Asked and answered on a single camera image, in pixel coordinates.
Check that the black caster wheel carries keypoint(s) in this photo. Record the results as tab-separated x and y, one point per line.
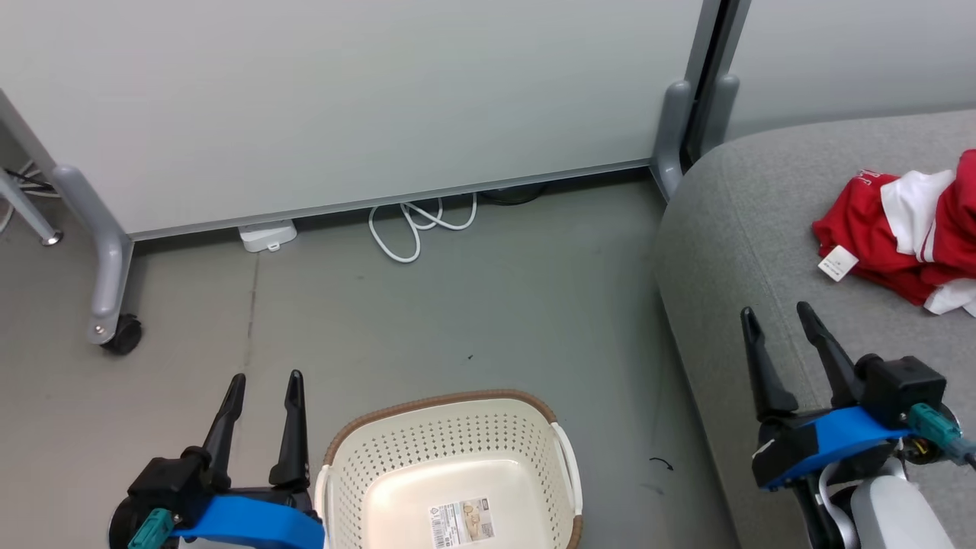
123	335

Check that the grey metal stand leg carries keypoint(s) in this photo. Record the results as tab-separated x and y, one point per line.
27	210

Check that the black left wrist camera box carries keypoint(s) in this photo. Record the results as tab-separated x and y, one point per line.
164	480

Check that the red and white jersey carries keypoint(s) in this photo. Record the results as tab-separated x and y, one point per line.
869	221

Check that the grey fabric sofa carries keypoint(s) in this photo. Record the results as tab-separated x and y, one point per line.
747	252

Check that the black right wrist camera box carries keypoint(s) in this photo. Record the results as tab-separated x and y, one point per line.
903	385

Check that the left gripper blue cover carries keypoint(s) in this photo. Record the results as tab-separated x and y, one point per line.
252	522

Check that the black round base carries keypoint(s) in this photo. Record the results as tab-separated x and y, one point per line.
511	193

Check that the small black floor scrap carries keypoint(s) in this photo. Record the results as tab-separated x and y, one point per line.
662	462

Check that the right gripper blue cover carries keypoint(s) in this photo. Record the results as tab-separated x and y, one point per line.
831	438

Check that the white power adapter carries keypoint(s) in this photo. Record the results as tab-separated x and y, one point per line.
267	235

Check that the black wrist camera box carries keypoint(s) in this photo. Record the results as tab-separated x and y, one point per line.
164	480
903	385

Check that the white partition panel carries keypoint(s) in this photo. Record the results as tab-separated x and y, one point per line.
846	53
343	99

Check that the paper product label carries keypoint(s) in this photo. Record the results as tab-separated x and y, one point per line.
461	522

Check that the cream perforated laundry basket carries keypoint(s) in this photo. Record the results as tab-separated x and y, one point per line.
450	435

